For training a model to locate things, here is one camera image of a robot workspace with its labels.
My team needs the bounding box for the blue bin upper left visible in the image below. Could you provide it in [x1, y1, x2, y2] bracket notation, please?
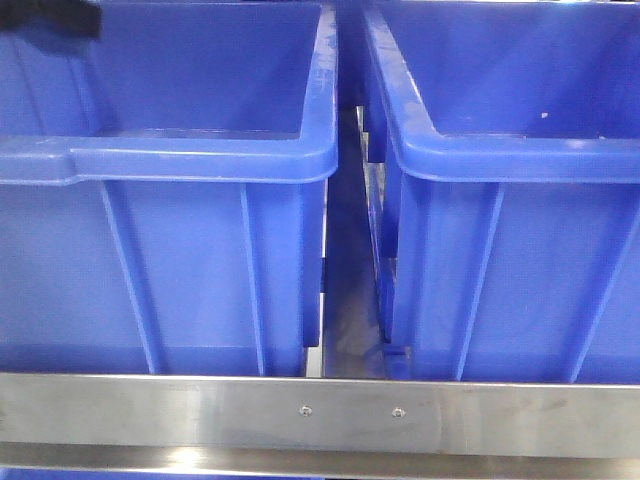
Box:
[1, 1, 338, 376]

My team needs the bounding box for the blue bin upper right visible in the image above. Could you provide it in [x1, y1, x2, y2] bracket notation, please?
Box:
[365, 1, 639, 384]

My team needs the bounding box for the rail screw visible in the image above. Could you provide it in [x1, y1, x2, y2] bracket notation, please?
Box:
[299, 405, 313, 417]
[391, 407, 406, 418]

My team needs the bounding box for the left rail screw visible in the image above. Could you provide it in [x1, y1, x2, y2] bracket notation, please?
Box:
[299, 405, 313, 417]

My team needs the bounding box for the right rail screw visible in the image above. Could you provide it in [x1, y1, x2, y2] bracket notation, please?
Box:
[391, 407, 406, 418]

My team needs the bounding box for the blue bin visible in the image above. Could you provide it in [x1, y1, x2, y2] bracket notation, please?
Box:
[365, 1, 639, 384]
[1, 1, 338, 376]

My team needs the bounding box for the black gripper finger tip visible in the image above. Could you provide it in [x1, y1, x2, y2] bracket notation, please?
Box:
[1, 0, 102, 38]

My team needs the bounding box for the steel shelf front rail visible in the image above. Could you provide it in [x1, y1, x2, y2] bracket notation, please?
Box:
[1, 373, 639, 479]

